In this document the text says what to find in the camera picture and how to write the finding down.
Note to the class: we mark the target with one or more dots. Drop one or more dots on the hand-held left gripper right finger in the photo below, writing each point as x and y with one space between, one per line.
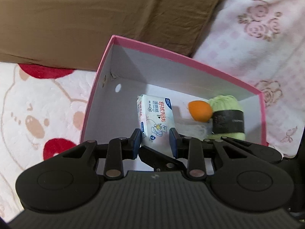
173 144

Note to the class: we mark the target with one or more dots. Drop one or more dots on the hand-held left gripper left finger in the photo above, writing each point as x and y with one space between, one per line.
136 144

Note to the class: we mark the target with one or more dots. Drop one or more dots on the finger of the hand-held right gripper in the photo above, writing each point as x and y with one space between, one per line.
159 158

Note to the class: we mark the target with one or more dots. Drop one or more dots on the clear white cotton packet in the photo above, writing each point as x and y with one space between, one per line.
195 130

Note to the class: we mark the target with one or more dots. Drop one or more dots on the small white wipes packet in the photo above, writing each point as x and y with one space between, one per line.
154 114

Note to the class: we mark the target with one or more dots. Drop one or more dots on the orange makeup sponge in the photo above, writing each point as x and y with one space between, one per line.
200 111

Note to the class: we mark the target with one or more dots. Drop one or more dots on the pink cardboard box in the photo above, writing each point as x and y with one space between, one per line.
133 71

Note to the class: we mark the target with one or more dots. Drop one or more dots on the green yarn ball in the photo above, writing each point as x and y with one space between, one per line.
226 105

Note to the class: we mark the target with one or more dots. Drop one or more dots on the red bear printed blanket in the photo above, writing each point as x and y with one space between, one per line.
47 105

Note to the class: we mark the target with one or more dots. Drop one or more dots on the pink white plaid pillow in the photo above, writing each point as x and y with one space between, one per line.
262 52

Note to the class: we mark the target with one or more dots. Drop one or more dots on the brown pillow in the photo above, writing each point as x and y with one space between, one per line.
95 16

